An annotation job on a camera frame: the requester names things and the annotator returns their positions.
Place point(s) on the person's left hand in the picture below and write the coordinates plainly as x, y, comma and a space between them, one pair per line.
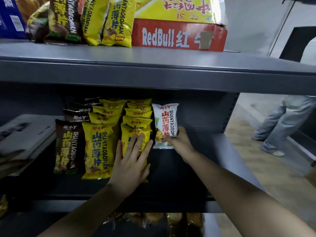
128, 175

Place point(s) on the person's right hand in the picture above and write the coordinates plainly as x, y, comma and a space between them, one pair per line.
182, 145

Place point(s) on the white snack packet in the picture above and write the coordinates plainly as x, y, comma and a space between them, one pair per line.
165, 120

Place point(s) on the dark grey metal shelf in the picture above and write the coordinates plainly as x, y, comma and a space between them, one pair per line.
158, 74

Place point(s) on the person's left forearm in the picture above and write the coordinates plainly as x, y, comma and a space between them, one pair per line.
86, 214

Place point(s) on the person's right forearm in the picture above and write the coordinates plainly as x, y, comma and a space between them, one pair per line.
247, 199

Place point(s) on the white printed flat box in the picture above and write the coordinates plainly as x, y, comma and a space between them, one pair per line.
29, 133

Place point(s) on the orange wrapped snacks on shelf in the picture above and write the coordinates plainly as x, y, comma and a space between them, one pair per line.
3, 206

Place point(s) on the pile of wrapped pastries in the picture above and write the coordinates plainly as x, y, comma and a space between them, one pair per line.
153, 219

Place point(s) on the red carton with white lettering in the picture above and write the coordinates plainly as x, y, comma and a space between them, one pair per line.
172, 36

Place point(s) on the blue drink carton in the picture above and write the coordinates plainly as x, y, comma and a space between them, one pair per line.
10, 19

